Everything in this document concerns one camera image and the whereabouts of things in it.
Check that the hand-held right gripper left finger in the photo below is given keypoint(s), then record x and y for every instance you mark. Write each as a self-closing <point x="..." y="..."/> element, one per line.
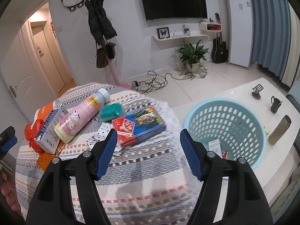
<point x="106" y="152"/>

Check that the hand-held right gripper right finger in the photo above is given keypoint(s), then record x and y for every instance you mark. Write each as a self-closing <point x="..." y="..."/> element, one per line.
<point x="191" y="154"/>

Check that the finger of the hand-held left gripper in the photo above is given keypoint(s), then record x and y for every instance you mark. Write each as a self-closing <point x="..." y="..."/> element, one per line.
<point x="9" y="143"/>

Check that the red snack packet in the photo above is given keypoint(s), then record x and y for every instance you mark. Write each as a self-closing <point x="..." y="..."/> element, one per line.
<point x="31" y="133"/>

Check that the dotted white wrapper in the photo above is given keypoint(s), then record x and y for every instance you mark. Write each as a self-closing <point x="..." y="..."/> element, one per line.
<point x="103" y="127"/>

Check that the orange packet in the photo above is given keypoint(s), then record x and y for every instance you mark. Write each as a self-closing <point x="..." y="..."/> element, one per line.
<point x="44" y="161"/>

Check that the teal plastic case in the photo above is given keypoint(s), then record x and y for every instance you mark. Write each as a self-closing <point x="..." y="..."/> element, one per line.
<point x="111" y="113"/>

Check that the white and blue carton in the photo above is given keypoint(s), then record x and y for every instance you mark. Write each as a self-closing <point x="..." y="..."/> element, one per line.
<point x="48" y="131"/>

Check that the red and blue box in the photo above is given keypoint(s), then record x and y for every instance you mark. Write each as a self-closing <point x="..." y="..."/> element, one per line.
<point x="138" y="126"/>

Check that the pink drink bottle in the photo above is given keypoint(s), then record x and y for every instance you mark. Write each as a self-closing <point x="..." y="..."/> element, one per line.
<point x="82" y="112"/>

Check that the orange noodle cup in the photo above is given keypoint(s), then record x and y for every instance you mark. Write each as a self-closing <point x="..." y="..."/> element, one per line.
<point x="44" y="110"/>

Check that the light blue plastic basket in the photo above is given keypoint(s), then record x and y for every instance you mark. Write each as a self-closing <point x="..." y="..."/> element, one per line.
<point x="222" y="101"/>

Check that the small white box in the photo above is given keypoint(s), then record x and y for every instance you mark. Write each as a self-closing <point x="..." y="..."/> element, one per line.
<point x="214" y="146"/>

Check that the small red packet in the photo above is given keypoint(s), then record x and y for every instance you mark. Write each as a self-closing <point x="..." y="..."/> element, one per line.
<point x="225" y="155"/>

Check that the striped woven tablecloth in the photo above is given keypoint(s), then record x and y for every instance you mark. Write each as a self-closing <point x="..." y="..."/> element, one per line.
<point x="140" y="168"/>

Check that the pink cushion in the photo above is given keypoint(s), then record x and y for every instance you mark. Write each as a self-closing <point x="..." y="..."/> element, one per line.
<point x="9" y="192"/>

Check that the white open door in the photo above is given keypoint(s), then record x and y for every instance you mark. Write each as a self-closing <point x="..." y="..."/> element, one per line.
<point x="25" y="75"/>

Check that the black power strip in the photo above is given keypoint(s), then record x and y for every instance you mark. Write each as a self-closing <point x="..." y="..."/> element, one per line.
<point x="138" y="84"/>

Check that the pink coat rack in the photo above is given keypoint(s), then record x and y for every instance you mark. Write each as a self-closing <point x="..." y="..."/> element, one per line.
<point x="114" y="75"/>

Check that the brown tumbler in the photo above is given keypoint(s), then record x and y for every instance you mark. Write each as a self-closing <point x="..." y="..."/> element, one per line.
<point x="279" y="130"/>

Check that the metal phone stand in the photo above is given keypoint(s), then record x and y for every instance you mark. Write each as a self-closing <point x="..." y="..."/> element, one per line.
<point x="257" y="90"/>

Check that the brown hanging bag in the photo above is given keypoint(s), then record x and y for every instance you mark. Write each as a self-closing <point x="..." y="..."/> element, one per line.
<point x="101" y="58"/>

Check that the corridor end door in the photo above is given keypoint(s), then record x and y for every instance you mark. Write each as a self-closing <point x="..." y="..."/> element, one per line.
<point x="49" y="56"/>

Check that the black mug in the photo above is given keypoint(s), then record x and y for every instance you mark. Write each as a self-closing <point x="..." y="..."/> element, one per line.
<point x="276" y="106"/>

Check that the green potted plant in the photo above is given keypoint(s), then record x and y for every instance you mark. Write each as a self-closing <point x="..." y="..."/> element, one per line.
<point x="192" y="54"/>

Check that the black hanging bag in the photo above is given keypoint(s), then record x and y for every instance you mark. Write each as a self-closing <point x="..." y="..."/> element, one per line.
<point x="110" y="51"/>

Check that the black acoustic guitar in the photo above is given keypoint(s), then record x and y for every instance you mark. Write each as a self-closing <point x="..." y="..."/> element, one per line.
<point x="219" y="51"/>

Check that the short curved white shelf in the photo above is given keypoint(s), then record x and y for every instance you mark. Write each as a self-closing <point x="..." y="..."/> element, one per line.
<point x="180" y="37"/>

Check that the teal sofa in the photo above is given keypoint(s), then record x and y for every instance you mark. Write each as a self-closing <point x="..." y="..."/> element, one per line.
<point x="294" y="93"/>

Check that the pen holder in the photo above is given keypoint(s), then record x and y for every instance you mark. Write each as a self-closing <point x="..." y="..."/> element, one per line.
<point x="186" y="31"/>

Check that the framed butterfly picture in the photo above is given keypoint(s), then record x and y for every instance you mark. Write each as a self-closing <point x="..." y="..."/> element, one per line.
<point x="163" y="32"/>

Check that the red-lined white box shelf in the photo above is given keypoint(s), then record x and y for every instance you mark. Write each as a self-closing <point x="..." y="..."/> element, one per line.
<point x="204" y="27"/>

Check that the black padded coat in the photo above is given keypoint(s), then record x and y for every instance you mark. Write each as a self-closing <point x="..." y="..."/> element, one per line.
<point x="99" y="21"/>

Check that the white refrigerator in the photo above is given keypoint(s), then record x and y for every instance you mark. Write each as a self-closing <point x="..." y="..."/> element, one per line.
<point x="239" y="28"/>

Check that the cream curtain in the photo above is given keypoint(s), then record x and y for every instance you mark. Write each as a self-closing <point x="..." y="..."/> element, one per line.
<point x="293" y="58"/>

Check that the blue curtain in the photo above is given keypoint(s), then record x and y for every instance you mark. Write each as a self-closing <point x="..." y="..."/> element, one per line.
<point x="267" y="28"/>

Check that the small corridor wall ornament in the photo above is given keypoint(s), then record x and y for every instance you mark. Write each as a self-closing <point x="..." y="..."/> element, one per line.
<point x="41" y="52"/>

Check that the wall-mounted black television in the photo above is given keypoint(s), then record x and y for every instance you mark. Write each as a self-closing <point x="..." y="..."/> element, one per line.
<point x="173" y="1"/>

